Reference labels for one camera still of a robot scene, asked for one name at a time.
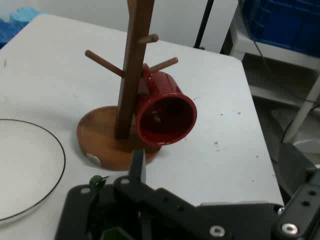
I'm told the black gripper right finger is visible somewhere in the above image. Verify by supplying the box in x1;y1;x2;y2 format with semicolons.
271;169;320;240

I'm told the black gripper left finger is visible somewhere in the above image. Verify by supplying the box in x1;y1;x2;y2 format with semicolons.
53;149;201;240

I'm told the red ceramic mug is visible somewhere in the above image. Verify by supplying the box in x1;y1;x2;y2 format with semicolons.
134;62;198;146

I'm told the white plate with black rim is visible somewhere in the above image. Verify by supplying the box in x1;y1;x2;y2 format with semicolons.
0;118;67;222

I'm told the wooden mug tree stand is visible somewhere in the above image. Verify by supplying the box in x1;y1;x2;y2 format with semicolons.
76;0;180;172

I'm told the white shelf unit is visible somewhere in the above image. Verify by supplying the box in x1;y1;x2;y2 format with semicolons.
229;4;320;144

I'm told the blue plastic crate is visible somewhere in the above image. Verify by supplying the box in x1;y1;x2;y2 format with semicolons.
241;0;320;58

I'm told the dark blue foam block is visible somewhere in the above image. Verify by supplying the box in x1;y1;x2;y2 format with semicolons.
0;17;30;49

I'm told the black tripod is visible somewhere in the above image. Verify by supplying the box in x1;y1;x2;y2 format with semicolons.
193;0;216;50

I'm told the light blue foam block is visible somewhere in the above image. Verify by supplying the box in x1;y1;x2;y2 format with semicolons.
9;6;48;26

